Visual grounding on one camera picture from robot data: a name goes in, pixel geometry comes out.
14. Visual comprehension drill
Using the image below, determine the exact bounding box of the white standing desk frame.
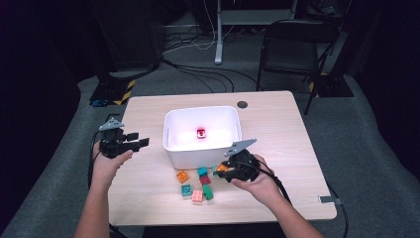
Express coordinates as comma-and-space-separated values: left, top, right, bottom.
213, 0, 298, 65

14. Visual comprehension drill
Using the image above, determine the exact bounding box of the right hand-held gripper black cable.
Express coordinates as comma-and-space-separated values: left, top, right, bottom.
256, 167, 350, 238

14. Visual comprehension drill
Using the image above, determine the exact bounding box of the green oblong toy building block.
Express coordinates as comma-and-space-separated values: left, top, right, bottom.
202, 183, 215, 201

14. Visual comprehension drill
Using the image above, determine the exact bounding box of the white plastic bin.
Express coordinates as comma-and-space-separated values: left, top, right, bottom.
162, 105, 243, 171

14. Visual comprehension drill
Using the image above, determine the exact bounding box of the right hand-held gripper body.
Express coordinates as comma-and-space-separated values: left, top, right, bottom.
223, 138, 262, 182

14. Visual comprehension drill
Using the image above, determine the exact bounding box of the left hand-held gripper black cable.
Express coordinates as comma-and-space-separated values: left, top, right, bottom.
86, 130, 102, 189

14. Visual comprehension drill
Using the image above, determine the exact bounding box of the person's right hand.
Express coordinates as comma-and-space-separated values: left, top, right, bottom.
230, 154, 281, 207

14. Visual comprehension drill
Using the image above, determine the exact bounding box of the grey metal bracket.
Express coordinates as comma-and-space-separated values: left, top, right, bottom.
317, 194, 343, 206

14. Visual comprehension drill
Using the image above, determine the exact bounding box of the black stand base plate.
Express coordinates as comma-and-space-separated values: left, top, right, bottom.
308, 72, 355, 99

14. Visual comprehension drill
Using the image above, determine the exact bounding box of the black floor cable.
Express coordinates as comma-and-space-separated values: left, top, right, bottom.
160, 58, 260, 94

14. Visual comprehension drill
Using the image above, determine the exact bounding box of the black hazard striped stand base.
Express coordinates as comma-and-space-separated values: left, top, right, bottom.
88, 70, 137, 107

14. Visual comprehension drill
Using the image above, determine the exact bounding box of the large black case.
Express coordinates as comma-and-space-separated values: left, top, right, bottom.
88, 0, 166, 72

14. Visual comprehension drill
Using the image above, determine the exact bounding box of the hand-held gripper black cable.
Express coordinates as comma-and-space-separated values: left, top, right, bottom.
86, 130, 102, 189
256, 167, 350, 238

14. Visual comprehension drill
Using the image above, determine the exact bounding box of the person's left hand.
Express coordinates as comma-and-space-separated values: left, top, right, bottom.
91, 141, 134, 189

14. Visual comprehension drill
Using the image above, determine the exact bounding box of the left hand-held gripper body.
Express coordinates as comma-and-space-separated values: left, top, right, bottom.
98, 117, 135, 160

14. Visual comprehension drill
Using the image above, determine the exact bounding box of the person's dark clothing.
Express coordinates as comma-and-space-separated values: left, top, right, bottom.
142, 224, 281, 238

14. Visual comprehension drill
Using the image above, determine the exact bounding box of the black folding chair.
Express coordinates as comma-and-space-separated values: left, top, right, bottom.
256, 19, 341, 117

